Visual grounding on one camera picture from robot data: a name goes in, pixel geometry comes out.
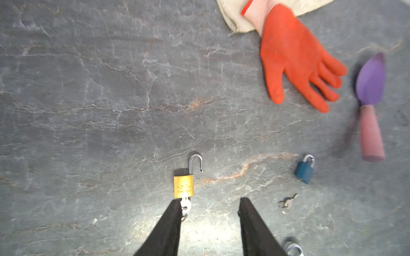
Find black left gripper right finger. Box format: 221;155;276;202
238;197;287;256

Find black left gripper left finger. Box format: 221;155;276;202
134;199;182;256

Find silver key for blue padlock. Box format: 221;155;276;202
280;194;299;214

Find brass padlock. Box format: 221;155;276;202
174;154;204;198

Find blue padlock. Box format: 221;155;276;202
295;154;316;184

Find red rubber glove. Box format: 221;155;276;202
241;1;348;113

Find cream glove green stripes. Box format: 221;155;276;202
217;0;332;36

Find purple trowel pink handle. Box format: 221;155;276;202
356;53;387;162

